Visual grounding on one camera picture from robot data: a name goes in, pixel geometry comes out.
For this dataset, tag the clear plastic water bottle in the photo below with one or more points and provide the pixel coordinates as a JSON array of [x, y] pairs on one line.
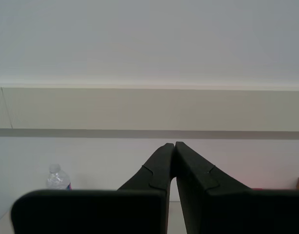
[[57, 179]]

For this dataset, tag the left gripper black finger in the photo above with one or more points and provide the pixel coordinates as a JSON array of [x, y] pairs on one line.
[[91, 212], [237, 209]]

